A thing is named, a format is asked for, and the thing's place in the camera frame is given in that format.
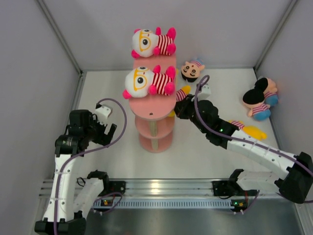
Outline aluminium frame post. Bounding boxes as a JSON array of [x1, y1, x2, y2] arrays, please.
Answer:
[[253, 0, 299, 74], [36, 0, 83, 75]]

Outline yellow plush striped shirt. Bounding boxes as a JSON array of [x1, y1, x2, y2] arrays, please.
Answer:
[[176, 85, 191, 102]]

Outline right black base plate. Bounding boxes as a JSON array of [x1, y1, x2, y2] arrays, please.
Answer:
[[212, 180, 257, 198]]

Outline white pink plush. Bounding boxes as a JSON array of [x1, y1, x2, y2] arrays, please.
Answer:
[[131, 27, 177, 59], [122, 65, 176, 99]]

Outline aluminium front rail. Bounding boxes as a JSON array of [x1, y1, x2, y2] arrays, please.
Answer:
[[39, 178, 287, 197]]

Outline right aluminium frame post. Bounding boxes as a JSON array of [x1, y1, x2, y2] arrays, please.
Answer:
[[253, 0, 299, 74]]

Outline black-haired boy plush head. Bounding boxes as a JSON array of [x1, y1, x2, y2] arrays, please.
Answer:
[[180, 58, 205, 83]]

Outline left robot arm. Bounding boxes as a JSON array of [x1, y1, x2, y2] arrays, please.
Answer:
[[34, 106, 117, 235]]

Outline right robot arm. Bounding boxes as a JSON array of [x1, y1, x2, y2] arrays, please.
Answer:
[[174, 94, 313, 204]]

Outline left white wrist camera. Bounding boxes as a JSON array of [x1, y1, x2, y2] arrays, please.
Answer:
[[94, 104, 112, 126]]

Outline pink three-tier wooden shelf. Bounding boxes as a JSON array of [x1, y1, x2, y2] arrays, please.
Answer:
[[129, 54, 177, 153]]

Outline black-haired doll blue pants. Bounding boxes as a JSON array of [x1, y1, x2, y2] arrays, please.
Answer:
[[254, 77, 279, 107], [242, 88, 271, 121]]

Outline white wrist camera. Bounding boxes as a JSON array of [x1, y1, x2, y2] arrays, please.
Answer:
[[197, 84, 211, 101], [94, 104, 112, 126]]

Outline black-haired doll blue pants front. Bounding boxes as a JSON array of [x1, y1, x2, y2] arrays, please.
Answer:
[[242, 88, 271, 121]]

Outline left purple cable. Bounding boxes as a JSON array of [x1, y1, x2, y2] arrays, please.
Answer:
[[53, 98, 128, 235]]

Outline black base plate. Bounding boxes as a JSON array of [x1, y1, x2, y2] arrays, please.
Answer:
[[212, 180, 257, 198], [100, 181, 126, 196]]

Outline black-haired doll blue pants rear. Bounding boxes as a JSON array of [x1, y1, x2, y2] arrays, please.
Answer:
[[254, 77, 279, 107]]

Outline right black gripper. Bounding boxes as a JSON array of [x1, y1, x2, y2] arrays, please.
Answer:
[[172, 94, 207, 134]]

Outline white slotted cable duct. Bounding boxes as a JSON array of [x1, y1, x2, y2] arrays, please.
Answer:
[[92, 198, 244, 210]]

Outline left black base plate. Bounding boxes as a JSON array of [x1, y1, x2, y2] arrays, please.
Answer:
[[100, 181, 126, 196]]

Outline left aluminium frame post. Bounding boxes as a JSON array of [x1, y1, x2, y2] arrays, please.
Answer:
[[36, 0, 83, 75]]

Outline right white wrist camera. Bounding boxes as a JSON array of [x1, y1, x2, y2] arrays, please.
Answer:
[[197, 84, 211, 101]]

